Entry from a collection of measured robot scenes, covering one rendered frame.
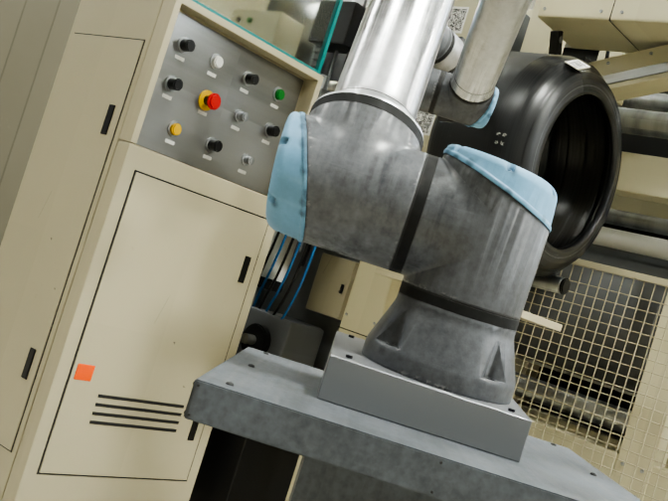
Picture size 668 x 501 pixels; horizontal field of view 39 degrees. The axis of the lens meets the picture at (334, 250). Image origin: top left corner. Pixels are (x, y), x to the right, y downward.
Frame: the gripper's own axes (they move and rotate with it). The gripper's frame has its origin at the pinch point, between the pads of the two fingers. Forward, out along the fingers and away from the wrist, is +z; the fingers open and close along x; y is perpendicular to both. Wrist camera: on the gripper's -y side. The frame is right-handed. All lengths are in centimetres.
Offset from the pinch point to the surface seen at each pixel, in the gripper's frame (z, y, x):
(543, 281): 45, -28, -5
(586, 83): 19.2, 17.3, -11.5
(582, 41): 59, 49, 18
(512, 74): 5.1, 11.1, -0.2
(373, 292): 27, -46, 31
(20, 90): 120, 20, 418
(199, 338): 1, -74, 59
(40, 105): 130, 16, 407
